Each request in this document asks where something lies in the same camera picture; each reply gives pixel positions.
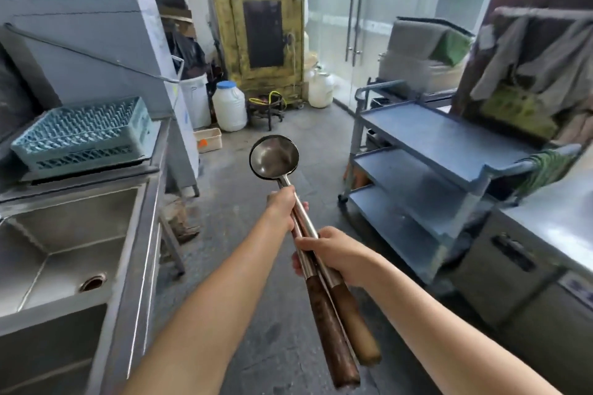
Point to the person's left hand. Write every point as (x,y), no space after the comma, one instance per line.
(282,207)

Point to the brown wooden block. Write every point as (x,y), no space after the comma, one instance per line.
(180,223)

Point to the yellow-green ornate cabinet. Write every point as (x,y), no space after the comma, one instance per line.
(231,38)

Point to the person's right forearm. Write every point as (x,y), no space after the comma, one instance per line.
(454,344)

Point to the white plastic bucket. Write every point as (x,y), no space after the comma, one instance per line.
(194,103)

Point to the green bag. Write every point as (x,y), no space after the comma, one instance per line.
(451,50)

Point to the steel undercounter cabinet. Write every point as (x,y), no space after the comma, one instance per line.
(533,316)

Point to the white hanging cloth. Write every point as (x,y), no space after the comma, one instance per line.
(556,66)

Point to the yellow paper sticker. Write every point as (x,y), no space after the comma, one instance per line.
(519,112)

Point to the white jug with blue lid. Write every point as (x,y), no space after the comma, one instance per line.
(229,110)

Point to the person's left forearm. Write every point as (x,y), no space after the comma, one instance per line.
(208,316)

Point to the grey container with dark rim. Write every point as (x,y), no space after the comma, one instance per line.
(412,38)

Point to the steel hood dishwasher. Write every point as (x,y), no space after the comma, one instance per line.
(92,52)

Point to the small box with orange mark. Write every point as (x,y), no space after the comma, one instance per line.
(208,140)

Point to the grey plastic utility cart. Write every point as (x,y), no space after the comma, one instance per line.
(440,140)

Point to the white plastic tub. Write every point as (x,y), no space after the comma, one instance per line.
(407,73)

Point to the black metal stand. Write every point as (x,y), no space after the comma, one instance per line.
(268,114)

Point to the dark green cloth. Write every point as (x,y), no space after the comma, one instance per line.
(546,168)

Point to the black plastic bag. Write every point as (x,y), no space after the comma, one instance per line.
(190,57)

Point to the stainless steel sink unit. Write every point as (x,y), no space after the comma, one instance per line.
(46,232)

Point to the white plastic jug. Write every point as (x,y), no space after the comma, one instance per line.
(320,91)

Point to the blue dish rack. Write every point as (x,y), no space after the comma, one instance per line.
(79,131)

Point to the person's right hand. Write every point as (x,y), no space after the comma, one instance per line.
(343,253)

